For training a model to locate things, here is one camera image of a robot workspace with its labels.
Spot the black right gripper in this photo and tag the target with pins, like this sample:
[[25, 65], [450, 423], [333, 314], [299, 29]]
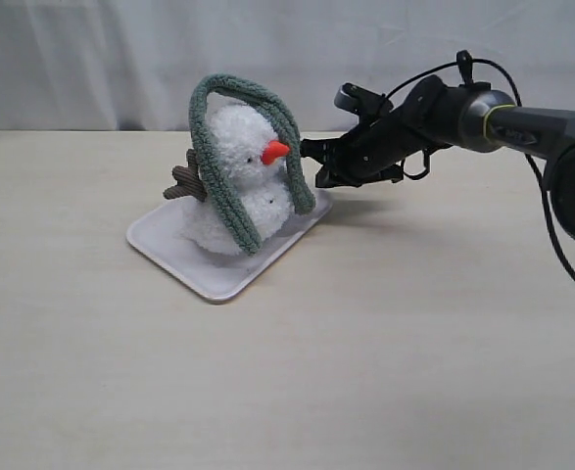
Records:
[[368, 152]]

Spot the white plush snowman toy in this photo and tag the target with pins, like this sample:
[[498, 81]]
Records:
[[243, 178]]

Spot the green knitted scarf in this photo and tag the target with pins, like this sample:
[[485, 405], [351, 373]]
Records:
[[218, 89]]

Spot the white rectangular tray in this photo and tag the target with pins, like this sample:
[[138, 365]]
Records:
[[216, 278]]

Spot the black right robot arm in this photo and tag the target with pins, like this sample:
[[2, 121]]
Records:
[[436, 116]]

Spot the white backdrop curtain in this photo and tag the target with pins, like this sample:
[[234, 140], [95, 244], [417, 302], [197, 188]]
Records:
[[131, 65]]

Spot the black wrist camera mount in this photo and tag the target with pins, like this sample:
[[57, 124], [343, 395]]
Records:
[[361, 102]]

